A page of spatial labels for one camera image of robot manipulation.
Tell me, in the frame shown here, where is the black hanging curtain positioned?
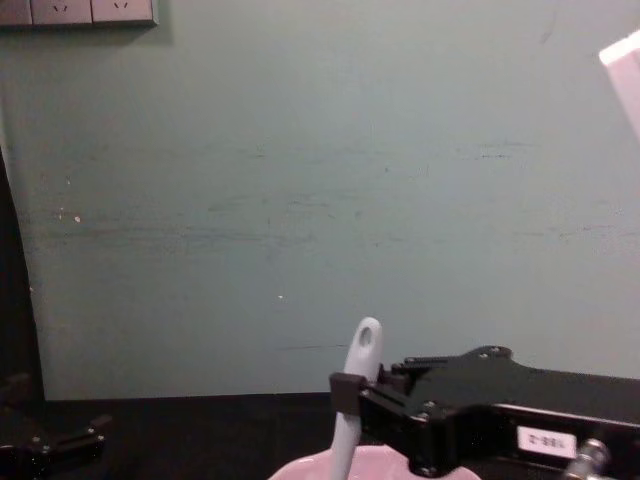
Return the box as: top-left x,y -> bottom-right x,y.
0,142 -> 47,402

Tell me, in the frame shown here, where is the black table cloth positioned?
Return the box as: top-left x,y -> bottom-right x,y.
0,390 -> 640,480

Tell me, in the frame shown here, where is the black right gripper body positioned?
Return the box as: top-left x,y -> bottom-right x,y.
402,344 -> 640,480

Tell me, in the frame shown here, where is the pink bowl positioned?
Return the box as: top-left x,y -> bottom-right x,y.
267,443 -> 484,480

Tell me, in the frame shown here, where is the grey wall socket plate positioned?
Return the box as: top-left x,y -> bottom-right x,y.
30,0 -> 94,26
91,0 -> 156,25

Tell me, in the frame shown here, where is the pale grey spoon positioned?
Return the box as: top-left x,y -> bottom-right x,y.
327,316 -> 385,480

